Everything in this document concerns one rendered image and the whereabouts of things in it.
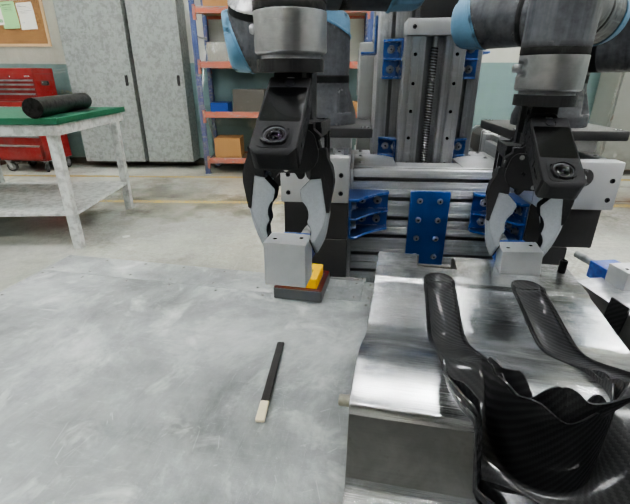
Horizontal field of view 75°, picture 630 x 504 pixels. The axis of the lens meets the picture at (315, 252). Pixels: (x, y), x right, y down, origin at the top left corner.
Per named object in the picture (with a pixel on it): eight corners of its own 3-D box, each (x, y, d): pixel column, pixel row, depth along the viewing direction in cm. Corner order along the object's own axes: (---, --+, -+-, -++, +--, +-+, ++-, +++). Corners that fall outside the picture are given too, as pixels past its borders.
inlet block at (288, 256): (292, 244, 61) (292, 209, 59) (325, 247, 60) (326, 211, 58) (265, 284, 49) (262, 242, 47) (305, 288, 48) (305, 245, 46)
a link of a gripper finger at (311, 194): (345, 235, 53) (329, 165, 50) (338, 252, 48) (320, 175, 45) (322, 238, 54) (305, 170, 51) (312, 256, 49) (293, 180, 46)
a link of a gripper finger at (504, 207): (486, 243, 62) (513, 186, 59) (494, 258, 57) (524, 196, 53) (466, 237, 63) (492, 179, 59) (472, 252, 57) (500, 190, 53)
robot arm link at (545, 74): (602, 53, 45) (522, 54, 46) (591, 98, 47) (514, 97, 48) (577, 56, 52) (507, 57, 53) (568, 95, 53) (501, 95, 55)
